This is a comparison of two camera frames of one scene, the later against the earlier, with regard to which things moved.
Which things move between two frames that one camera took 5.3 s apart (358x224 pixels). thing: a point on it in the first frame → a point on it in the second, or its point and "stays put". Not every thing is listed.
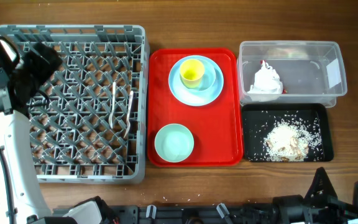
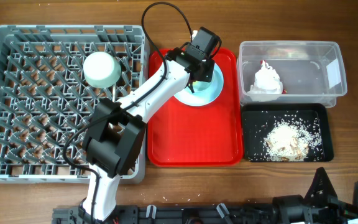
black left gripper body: [33, 71] → [207, 74]
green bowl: [174, 142] → [100, 70]
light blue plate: [190, 96] stays put
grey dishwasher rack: [94, 126] stays put
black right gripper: [339, 212] stays put
